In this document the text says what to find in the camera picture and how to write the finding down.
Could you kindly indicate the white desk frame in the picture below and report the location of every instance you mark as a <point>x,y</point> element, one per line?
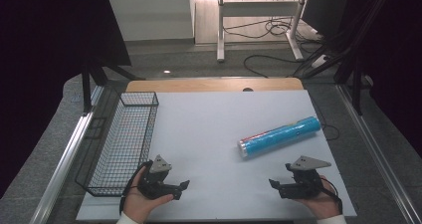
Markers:
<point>260,9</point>

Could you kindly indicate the white power strip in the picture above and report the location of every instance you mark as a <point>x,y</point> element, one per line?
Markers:
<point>319,61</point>

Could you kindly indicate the wooden table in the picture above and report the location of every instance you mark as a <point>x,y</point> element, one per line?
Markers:
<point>212,84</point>

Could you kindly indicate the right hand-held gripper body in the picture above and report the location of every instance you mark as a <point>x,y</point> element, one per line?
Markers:
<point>303,184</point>

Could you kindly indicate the person's right hand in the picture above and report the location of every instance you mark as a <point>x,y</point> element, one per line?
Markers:
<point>323,204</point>

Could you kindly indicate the white table mat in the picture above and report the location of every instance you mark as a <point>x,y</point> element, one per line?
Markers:
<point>212,134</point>

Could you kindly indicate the person's left hand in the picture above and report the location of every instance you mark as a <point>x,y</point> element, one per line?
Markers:
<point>139,205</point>

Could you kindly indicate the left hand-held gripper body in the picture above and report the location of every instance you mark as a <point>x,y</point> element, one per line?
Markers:
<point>156,185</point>

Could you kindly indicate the white cabinet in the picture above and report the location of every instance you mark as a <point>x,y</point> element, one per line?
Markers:
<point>151,16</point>

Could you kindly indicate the blue cylindrical tube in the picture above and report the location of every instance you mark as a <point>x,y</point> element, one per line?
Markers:
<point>278,137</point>

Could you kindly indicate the black metal stand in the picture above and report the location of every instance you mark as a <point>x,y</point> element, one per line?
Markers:
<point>356,84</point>
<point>91,81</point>

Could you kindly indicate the aluminium rail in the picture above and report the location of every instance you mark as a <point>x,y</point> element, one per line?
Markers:
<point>63,164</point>
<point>378,154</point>

